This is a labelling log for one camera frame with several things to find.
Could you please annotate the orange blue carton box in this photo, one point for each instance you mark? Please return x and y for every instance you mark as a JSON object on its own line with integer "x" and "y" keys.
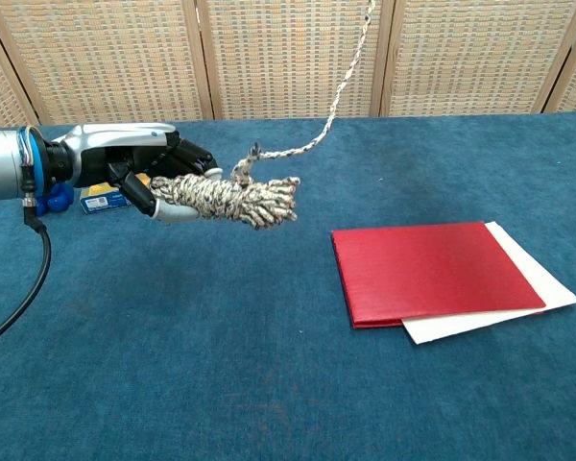
{"x": 103, "y": 201}

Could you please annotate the blue carpet table cover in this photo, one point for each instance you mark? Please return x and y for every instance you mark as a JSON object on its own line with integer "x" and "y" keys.
{"x": 221, "y": 365}

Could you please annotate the woven wooden folding screen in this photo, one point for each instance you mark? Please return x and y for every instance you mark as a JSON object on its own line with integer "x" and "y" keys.
{"x": 125, "y": 53}

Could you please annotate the white paper sheet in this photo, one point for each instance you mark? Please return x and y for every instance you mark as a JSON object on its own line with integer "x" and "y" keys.
{"x": 547, "y": 283}

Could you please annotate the red folder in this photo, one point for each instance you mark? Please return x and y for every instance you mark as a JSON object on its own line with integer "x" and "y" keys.
{"x": 432, "y": 274}

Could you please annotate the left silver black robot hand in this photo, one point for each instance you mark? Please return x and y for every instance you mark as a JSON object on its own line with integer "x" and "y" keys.
{"x": 115, "y": 153}

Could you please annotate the blue toy building block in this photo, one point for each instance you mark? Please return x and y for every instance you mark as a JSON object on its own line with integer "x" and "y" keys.
{"x": 57, "y": 201}

